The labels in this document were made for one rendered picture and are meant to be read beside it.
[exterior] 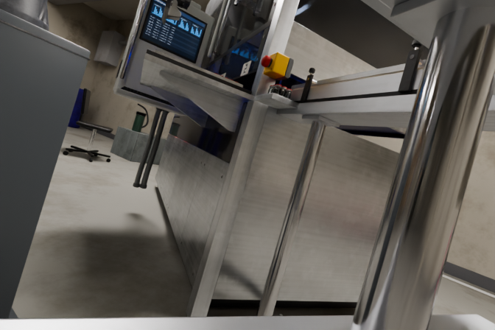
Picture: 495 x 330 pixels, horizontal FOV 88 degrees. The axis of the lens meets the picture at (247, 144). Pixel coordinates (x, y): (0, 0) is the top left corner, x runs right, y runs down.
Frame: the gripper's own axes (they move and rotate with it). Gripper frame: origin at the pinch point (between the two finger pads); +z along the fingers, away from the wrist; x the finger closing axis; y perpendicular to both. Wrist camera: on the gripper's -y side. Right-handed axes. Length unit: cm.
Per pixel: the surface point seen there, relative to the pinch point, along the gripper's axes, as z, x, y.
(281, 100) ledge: 18, -26, 42
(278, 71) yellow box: 7.4, -22.0, 39.8
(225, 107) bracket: 23.1, -2.9, 31.1
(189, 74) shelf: 17.7, -11.4, 13.1
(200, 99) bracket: 23.4, -2.9, 20.9
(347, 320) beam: 49, -86, 22
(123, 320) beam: 49, -85, 3
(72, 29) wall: -129, 689, -192
